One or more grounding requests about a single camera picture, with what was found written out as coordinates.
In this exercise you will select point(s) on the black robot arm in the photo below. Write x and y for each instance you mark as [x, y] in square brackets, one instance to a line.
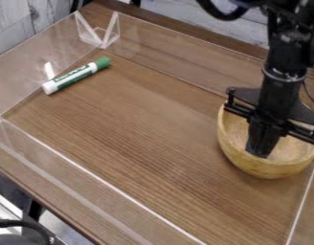
[291, 44]

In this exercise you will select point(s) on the black table leg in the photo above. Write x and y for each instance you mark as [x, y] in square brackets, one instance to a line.
[34, 210]

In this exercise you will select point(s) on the green and white marker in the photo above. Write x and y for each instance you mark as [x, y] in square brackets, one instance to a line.
[73, 76]

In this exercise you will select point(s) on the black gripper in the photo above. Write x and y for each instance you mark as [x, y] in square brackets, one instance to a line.
[274, 113]

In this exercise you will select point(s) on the brown wooden bowl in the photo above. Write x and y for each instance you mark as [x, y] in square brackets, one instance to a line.
[291, 155]

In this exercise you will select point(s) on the clear acrylic tray wall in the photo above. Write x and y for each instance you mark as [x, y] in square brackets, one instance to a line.
[117, 151]

